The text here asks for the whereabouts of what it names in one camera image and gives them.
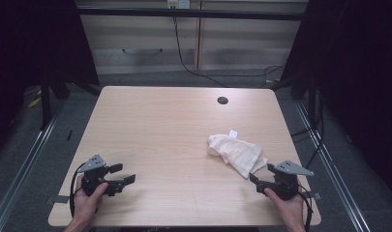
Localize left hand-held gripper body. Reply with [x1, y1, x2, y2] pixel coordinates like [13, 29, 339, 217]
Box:
[76, 154, 126, 197]

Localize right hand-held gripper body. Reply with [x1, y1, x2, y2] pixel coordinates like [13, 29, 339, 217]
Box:
[256, 159, 315, 201]

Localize cream ribbed towel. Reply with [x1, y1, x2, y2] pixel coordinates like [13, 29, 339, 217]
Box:
[206, 130, 269, 180]

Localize person's right hand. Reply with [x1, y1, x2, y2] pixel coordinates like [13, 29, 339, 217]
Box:
[264, 188, 306, 226]

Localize person's left hand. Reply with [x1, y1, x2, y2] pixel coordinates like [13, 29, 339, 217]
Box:
[71, 175, 109, 226]

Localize black metal stand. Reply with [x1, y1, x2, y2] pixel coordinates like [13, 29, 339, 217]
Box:
[39, 72, 53, 131]
[307, 72, 317, 128]

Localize yellow floor tape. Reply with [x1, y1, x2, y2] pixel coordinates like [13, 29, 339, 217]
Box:
[27, 96, 43, 108]

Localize black curtain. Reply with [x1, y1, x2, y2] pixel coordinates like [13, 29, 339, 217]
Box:
[0, 0, 101, 159]
[280, 0, 392, 201]

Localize black horizontal metal bar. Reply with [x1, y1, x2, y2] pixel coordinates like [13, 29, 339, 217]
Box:
[76, 7, 310, 22]

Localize silver floor rail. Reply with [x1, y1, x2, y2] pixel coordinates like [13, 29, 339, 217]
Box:
[294, 101, 373, 232]
[0, 104, 66, 232]

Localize black floor cables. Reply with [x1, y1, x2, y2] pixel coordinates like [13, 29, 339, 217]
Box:
[289, 91, 325, 170]

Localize dark cabinet handle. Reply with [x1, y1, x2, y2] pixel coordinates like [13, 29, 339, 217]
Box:
[121, 47, 164, 55]

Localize long black power cable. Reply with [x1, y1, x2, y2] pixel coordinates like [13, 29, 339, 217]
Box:
[171, 15, 286, 89]

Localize white wall outlet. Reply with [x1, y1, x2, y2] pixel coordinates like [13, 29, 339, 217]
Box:
[166, 0, 191, 10]

